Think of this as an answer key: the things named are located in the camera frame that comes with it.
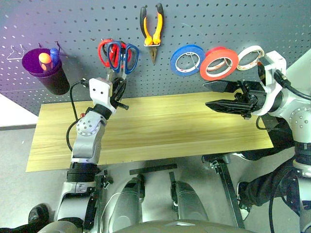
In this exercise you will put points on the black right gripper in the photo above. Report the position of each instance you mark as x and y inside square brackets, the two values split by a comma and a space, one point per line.
[253, 99]

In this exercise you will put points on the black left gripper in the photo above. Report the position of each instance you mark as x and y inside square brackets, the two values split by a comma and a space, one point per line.
[119, 103]

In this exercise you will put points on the wide red tape roll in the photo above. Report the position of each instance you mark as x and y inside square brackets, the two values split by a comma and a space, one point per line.
[205, 69]

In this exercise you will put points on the orange black needle-nose pliers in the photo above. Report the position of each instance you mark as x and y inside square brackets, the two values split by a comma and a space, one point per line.
[147, 36]

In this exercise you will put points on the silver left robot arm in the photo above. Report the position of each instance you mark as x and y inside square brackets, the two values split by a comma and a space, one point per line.
[88, 136]

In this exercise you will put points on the narrow red tape roll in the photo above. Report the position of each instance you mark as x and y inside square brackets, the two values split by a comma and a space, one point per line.
[218, 68]

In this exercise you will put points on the white tape roll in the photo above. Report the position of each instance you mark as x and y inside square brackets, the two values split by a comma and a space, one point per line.
[243, 57]

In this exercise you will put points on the blue tape roll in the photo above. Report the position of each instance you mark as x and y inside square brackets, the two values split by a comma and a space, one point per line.
[173, 63]

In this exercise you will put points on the grey perforated pegboard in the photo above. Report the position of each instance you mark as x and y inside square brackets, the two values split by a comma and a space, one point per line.
[73, 21]

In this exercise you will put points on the dark purple plastic cup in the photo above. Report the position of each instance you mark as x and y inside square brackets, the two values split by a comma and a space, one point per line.
[57, 83]

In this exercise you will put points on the black flat cross bar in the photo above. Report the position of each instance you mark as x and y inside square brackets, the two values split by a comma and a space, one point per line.
[153, 169]

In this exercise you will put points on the silver rounded leg shell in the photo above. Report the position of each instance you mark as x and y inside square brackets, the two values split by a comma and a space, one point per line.
[190, 204]
[127, 206]

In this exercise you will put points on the dark grey rounded shell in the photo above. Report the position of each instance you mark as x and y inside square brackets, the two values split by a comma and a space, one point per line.
[170, 227]

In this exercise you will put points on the black shoe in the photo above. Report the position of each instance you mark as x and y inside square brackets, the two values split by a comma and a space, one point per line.
[39, 213]

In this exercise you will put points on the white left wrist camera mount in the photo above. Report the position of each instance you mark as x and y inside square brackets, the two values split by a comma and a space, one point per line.
[99, 93]

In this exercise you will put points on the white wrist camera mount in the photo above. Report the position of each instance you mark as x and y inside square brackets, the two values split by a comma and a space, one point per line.
[99, 93]
[273, 60]

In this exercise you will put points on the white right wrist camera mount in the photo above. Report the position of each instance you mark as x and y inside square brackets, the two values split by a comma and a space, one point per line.
[273, 60]

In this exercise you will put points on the black table leg frame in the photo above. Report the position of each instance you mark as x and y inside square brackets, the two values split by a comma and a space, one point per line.
[99, 201]
[228, 187]

